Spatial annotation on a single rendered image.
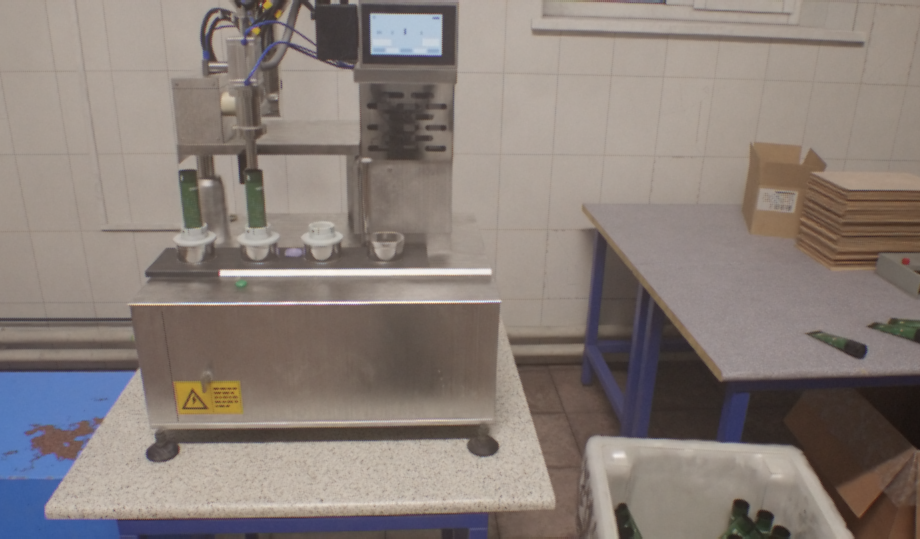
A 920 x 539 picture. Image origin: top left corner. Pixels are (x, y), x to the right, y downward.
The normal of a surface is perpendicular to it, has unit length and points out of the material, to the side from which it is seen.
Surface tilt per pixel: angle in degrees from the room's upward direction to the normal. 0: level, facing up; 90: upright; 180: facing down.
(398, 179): 90
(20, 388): 0
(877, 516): 90
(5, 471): 0
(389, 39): 90
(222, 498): 0
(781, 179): 107
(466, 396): 90
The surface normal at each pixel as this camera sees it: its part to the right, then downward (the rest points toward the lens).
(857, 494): -0.89, -0.41
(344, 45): 0.07, 0.36
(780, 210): -0.27, 0.34
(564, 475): 0.02, -0.93
